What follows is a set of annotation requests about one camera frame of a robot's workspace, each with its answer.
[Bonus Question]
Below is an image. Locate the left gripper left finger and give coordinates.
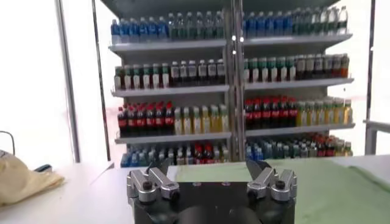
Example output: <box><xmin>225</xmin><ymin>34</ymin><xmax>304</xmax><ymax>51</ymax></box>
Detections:
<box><xmin>126</xmin><ymin>158</ymin><xmax>181</xmax><ymax>204</ymax></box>

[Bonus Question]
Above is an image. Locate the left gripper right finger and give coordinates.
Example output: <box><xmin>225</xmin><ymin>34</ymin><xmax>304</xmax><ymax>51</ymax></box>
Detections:
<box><xmin>246</xmin><ymin>158</ymin><xmax>298</xmax><ymax>202</ymax></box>

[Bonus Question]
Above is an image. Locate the green polo shirt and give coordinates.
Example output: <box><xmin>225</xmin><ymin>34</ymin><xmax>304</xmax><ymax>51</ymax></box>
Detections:
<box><xmin>175</xmin><ymin>157</ymin><xmax>390</xmax><ymax>224</ymax></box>

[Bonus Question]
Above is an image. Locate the blue label water bottle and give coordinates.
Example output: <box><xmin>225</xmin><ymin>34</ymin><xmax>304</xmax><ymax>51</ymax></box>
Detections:
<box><xmin>121</xmin><ymin>147</ymin><xmax>131</xmax><ymax>167</ymax></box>
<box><xmin>138</xmin><ymin>16</ymin><xmax>149</xmax><ymax>43</ymax></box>
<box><xmin>256</xmin><ymin>11</ymin><xmax>266</xmax><ymax>38</ymax></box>
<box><xmin>243</xmin><ymin>12</ymin><xmax>250</xmax><ymax>38</ymax></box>
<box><xmin>253</xmin><ymin>142</ymin><xmax>264</xmax><ymax>160</ymax></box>
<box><xmin>130</xmin><ymin>147</ymin><xmax>140</xmax><ymax>167</ymax></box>
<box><xmin>265</xmin><ymin>11</ymin><xmax>275</xmax><ymax>38</ymax></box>
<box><xmin>128</xmin><ymin>17</ymin><xmax>139</xmax><ymax>43</ymax></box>
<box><xmin>147</xmin><ymin>16</ymin><xmax>158</xmax><ymax>42</ymax></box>
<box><xmin>283</xmin><ymin>10</ymin><xmax>294</xmax><ymax>37</ymax></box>
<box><xmin>245</xmin><ymin>142</ymin><xmax>255</xmax><ymax>160</ymax></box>
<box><xmin>249</xmin><ymin>12</ymin><xmax>257</xmax><ymax>38</ymax></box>
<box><xmin>119</xmin><ymin>18</ymin><xmax>129</xmax><ymax>44</ymax></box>
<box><xmin>274</xmin><ymin>10</ymin><xmax>285</xmax><ymax>37</ymax></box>
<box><xmin>157</xmin><ymin>15</ymin><xmax>168</xmax><ymax>42</ymax></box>
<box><xmin>110</xmin><ymin>18</ymin><xmax>120</xmax><ymax>45</ymax></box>

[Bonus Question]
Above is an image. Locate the red cap cola bottle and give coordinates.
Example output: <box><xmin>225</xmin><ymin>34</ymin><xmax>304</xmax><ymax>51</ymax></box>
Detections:
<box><xmin>155</xmin><ymin>102</ymin><xmax>165</xmax><ymax>136</ymax></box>
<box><xmin>253</xmin><ymin>98</ymin><xmax>263</xmax><ymax>130</ymax></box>
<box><xmin>193</xmin><ymin>142</ymin><xmax>204</xmax><ymax>166</ymax></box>
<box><xmin>261</xmin><ymin>97</ymin><xmax>272</xmax><ymax>130</ymax></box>
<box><xmin>316</xmin><ymin>136</ymin><xmax>326</xmax><ymax>158</ymax></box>
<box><xmin>203</xmin><ymin>142</ymin><xmax>213</xmax><ymax>165</ymax></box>
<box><xmin>271</xmin><ymin>97</ymin><xmax>280</xmax><ymax>129</ymax></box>
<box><xmin>325</xmin><ymin>136</ymin><xmax>335</xmax><ymax>158</ymax></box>
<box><xmin>288</xmin><ymin>96</ymin><xmax>299</xmax><ymax>128</ymax></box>
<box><xmin>127</xmin><ymin>105</ymin><xmax>137</xmax><ymax>137</ymax></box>
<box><xmin>118</xmin><ymin>106</ymin><xmax>128</xmax><ymax>137</ymax></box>
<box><xmin>244</xmin><ymin>99</ymin><xmax>254</xmax><ymax>130</ymax></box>
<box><xmin>136</xmin><ymin>103</ymin><xmax>146</xmax><ymax>136</ymax></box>
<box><xmin>145</xmin><ymin>103</ymin><xmax>156</xmax><ymax>136</ymax></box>
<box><xmin>164</xmin><ymin>101</ymin><xmax>175</xmax><ymax>135</ymax></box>
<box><xmin>279</xmin><ymin>97</ymin><xmax>289</xmax><ymax>128</ymax></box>

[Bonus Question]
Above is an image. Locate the black slanted pole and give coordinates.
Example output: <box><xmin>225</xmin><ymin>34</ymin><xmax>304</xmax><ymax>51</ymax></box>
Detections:
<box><xmin>91</xmin><ymin>0</ymin><xmax>112</xmax><ymax>162</ymax></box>
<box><xmin>364</xmin><ymin>0</ymin><xmax>377</xmax><ymax>122</ymax></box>

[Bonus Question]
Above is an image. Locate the green cap tea bottle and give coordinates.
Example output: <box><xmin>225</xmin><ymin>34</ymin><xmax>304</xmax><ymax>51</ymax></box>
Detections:
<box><xmin>113</xmin><ymin>66</ymin><xmax>123</xmax><ymax>90</ymax></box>
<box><xmin>141</xmin><ymin>63</ymin><xmax>152</xmax><ymax>89</ymax></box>
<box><xmin>276</xmin><ymin>57</ymin><xmax>287</xmax><ymax>82</ymax></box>
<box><xmin>286</xmin><ymin>56</ymin><xmax>297</xmax><ymax>82</ymax></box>
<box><xmin>258</xmin><ymin>57</ymin><xmax>268</xmax><ymax>83</ymax></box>
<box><xmin>122</xmin><ymin>65</ymin><xmax>133</xmax><ymax>90</ymax></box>
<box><xmin>132</xmin><ymin>64</ymin><xmax>143</xmax><ymax>89</ymax></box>
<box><xmin>267</xmin><ymin>57</ymin><xmax>277</xmax><ymax>83</ymax></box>
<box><xmin>249</xmin><ymin>58</ymin><xmax>260</xmax><ymax>83</ymax></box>
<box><xmin>151</xmin><ymin>63</ymin><xmax>161</xmax><ymax>89</ymax></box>
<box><xmin>243</xmin><ymin>58</ymin><xmax>250</xmax><ymax>83</ymax></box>
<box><xmin>160</xmin><ymin>62</ymin><xmax>171</xmax><ymax>88</ymax></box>

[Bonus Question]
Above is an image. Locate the dark bottle white label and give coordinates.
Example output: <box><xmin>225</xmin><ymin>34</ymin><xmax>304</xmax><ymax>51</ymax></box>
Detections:
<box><xmin>314</xmin><ymin>54</ymin><xmax>324</xmax><ymax>80</ymax></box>
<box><xmin>323</xmin><ymin>54</ymin><xmax>333</xmax><ymax>80</ymax></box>
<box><xmin>170</xmin><ymin>60</ymin><xmax>180</xmax><ymax>87</ymax></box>
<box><xmin>207</xmin><ymin>59</ymin><xmax>217</xmax><ymax>86</ymax></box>
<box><xmin>197</xmin><ymin>59</ymin><xmax>208</xmax><ymax>86</ymax></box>
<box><xmin>188</xmin><ymin>60</ymin><xmax>198</xmax><ymax>86</ymax></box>
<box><xmin>216</xmin><ymin>58</ymin><xmax>227</xmax><ymax>85</ymax></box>
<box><xmin>179</xmin><ymin>60</ymin><xmax>189</xmax><ymax>86</ymax></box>

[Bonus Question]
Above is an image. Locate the white side table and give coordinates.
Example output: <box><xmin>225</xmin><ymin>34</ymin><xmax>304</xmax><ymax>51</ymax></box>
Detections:
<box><xmin>363</xmin><ymin>119</ymin><xmax>390</xmax><ymax>156</ymax></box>

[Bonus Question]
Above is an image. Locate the dark bottle beige label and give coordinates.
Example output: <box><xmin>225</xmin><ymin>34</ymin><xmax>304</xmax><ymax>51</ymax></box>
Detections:
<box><xmin>296</xmin><ymin>55</ymin><xmax>306</xmax><ymax>81</ymax></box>
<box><xmin>305</xmin><ymin>55</ymin><xmax>315</xmax><ymax>80</ymax></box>

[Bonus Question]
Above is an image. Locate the pale yellow garment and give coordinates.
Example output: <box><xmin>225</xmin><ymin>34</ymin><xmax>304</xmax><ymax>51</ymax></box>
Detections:
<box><xmin>0</xmin><ymin>149</ymin><xmax>66</xmax><ymax>206</ymax></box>

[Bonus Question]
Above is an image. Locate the red brown tea bottle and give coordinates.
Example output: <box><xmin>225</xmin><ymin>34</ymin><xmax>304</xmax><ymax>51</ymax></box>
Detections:
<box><xmin>340</xmin><ymin>53</ymin><xmax>350</xmax><ymax>79</ymax></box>
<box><xmin>331</xmin><ymin>54</ymin><xmax>341</xmax><ymax>79</ymax></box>

